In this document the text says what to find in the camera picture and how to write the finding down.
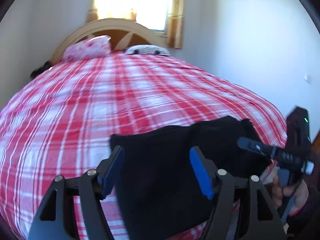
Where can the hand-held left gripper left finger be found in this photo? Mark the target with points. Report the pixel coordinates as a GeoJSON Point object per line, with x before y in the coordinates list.
{"type": "Point", "coordinates": [113, 171]}

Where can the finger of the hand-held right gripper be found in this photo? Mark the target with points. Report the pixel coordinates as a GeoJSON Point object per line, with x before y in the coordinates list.
{"type": "Point", "coordinates": [252, 146]}

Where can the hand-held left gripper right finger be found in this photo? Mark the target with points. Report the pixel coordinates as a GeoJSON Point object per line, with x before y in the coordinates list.
{"type": "Point", "coordinates": [201, 173]}

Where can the black pants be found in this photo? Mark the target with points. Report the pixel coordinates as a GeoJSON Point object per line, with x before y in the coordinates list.
{"type": "Point", "coordinates": [162, 180]}

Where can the person's right forearm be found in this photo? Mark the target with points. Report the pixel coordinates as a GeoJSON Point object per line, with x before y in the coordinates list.
{"type": "Point", "coordinates": [307, 221]}

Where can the person's right hand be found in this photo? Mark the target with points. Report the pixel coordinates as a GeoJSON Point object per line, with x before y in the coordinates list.
{"type": "Point", "coordinates": [276, 191]}

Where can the red plaid bed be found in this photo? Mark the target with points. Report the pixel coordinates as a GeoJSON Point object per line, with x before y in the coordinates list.
{"type": "Point", "coordinates": [112, 100]}

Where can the black cloth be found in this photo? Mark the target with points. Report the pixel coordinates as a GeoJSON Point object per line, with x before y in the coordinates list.
{"type": "Point", "coordinates": [40, 71]}

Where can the pink floral pillow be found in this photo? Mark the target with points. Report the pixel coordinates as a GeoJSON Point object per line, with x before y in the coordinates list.
{"type": "Point", "coordinates": [87, 48]}

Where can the white black patterned pillow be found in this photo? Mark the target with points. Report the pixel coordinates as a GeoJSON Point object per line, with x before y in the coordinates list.
{"type": "Point", "coordinates": [146, 49]}

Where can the cream wooden headboard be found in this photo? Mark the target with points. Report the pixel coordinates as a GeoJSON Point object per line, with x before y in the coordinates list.
{"type": "Point", "coordinates": [117, 22]}

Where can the window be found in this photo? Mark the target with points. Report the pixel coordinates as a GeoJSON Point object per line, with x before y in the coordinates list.
{"type": "Point", "coordinates": [155, 7]}

